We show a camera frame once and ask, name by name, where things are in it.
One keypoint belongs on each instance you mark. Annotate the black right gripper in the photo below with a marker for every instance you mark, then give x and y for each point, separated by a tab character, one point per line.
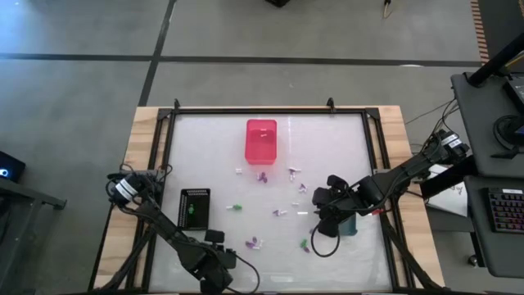
333	202

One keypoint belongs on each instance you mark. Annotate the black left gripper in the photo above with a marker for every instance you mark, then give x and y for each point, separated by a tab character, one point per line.
213	266

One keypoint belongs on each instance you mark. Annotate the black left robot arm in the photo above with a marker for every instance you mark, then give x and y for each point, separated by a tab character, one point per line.
163	227

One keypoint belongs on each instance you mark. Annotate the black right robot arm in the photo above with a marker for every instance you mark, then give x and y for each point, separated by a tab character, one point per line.
409	170

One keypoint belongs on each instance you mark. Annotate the teal plastic bin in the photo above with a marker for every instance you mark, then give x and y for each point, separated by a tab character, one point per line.
350	228

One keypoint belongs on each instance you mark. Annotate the black slotted plastic basket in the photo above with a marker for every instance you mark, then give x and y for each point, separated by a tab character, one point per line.
201	221

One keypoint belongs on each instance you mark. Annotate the pink plastic bin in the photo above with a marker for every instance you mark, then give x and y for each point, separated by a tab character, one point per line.
260	149

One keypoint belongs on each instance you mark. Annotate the white paper sheet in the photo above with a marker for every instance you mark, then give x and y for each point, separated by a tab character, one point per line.
448	196

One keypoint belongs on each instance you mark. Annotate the grey desk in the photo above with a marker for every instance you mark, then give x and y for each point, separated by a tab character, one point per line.
479	123
477	246

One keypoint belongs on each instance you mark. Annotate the desk caster wheel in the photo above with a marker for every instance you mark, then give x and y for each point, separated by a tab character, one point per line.
472	260

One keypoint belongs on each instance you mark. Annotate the backlit black keyboard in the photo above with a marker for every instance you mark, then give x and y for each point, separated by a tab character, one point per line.
507	211

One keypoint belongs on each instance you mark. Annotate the dark grey side table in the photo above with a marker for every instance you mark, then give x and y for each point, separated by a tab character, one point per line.
24	196

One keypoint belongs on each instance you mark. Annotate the black floor object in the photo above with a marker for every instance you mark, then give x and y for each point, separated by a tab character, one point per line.
278	2

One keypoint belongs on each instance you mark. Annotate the black metal pole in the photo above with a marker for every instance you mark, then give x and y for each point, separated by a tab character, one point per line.
495	61

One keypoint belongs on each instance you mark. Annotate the black device with blue light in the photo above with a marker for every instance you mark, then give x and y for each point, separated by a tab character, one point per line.
14	164

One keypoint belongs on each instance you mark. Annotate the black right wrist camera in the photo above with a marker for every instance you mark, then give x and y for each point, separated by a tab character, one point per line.
336	182

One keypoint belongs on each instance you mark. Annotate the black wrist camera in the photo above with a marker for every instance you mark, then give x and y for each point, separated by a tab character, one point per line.
214	236
336	182

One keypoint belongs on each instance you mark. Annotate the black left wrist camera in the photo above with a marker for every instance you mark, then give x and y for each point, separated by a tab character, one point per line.
214	236

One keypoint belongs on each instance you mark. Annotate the black frame clamp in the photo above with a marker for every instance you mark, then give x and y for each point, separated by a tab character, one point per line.
177	104
331	104

